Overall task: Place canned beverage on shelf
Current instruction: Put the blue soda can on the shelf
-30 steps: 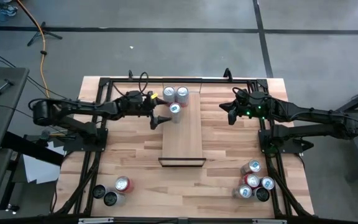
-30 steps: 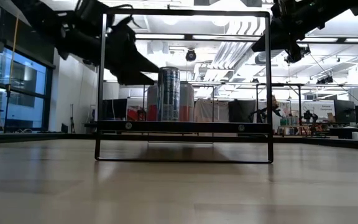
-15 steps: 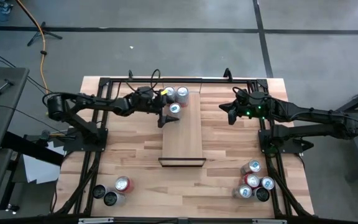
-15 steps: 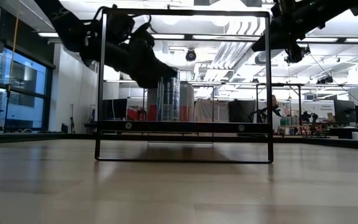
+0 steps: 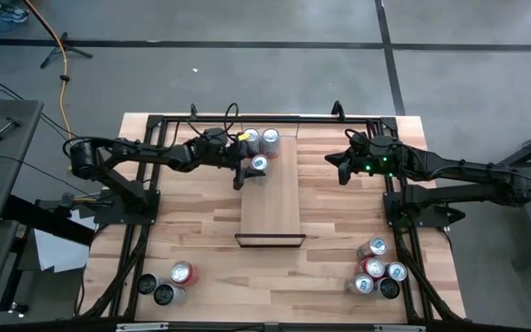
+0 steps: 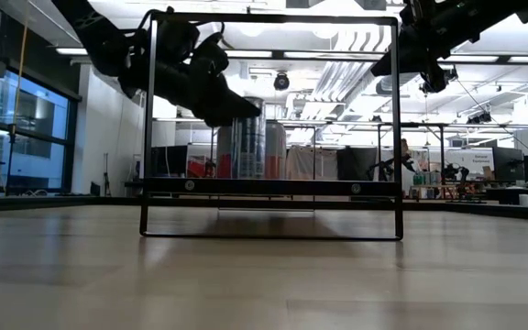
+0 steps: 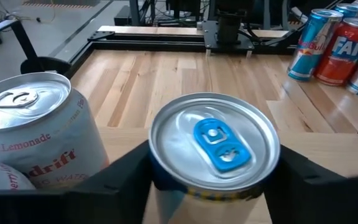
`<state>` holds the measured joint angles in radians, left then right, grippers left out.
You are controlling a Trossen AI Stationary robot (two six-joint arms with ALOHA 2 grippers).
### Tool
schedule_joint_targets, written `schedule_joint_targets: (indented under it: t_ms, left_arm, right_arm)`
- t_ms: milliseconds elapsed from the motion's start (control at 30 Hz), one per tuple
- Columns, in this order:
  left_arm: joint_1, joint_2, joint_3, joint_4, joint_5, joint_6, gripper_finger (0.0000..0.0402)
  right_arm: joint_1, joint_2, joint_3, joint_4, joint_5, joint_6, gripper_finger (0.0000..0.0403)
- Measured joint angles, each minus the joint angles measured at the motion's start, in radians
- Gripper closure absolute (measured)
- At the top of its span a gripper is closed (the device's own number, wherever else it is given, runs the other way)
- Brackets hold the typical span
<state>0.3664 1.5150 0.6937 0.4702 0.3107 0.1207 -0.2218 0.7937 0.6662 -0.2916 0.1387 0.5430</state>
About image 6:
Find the blue silver energy drink can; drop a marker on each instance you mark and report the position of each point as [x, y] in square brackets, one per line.
[249, 146]

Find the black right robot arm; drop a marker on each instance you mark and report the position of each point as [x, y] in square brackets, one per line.
[498, 18]

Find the white sign board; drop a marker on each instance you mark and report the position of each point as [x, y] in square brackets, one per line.
[472, 160]

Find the black tripod stand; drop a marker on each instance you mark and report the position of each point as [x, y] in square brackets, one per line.
[11, 160]

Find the black spotlight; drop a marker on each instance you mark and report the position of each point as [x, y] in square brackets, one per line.
[281, 81]

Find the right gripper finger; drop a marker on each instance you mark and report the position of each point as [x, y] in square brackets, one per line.
[397, 62]
[434, 78]

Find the long light strip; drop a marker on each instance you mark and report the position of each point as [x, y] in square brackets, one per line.
[291, 54]

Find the beige cloth cover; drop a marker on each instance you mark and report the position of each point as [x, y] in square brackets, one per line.
[312, 162]

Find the white cup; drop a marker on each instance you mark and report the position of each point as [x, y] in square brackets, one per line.
[524, 200]

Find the black aluminium table frame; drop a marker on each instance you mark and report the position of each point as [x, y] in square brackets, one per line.
[62, 202]

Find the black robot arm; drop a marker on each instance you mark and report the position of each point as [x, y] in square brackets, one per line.
[463, 179]

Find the black track light cluster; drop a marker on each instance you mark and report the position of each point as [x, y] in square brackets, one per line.
[479, 118]
[449, 75]

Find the person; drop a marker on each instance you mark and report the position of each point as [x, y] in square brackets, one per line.
[403, 167]

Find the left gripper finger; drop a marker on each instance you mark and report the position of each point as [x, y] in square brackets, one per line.
[227, 107]

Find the black metal wood shelf rack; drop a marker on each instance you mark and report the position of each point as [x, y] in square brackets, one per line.
[273, 186]

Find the red printed box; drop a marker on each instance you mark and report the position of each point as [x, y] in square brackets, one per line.
[197, 167]

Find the black frame workstation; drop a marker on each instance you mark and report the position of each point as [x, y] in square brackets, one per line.
[442, 151]

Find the glass window wall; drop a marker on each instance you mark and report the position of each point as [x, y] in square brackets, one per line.
[35, 151]

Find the white pink beverage can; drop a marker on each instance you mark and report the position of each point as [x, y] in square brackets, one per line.
[276, 151]
[224, 156]

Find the thin black tripod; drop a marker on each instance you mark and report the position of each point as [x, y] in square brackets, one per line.
[106, 179]

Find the small black box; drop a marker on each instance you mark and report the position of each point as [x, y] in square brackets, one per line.
[95, 189]

